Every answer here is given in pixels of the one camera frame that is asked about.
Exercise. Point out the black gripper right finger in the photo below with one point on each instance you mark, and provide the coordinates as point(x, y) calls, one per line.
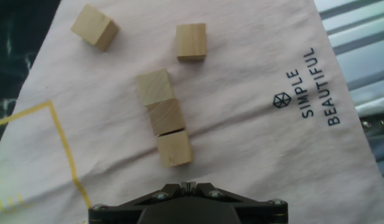
point(257, 208)

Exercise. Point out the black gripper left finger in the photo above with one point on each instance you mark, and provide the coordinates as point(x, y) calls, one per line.
point(123, 208)

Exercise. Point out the marble and pink tablecloth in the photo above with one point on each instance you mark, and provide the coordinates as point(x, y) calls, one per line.
point(241, 140)

